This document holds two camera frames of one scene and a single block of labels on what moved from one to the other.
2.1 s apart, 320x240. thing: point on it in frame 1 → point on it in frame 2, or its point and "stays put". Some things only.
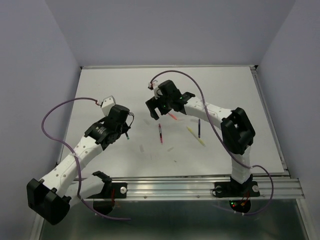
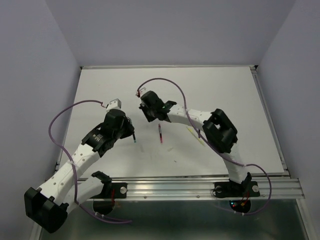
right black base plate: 223,189 stays put
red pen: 160,135 stays put
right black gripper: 152,104 → 143,106
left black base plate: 120,191 stays put
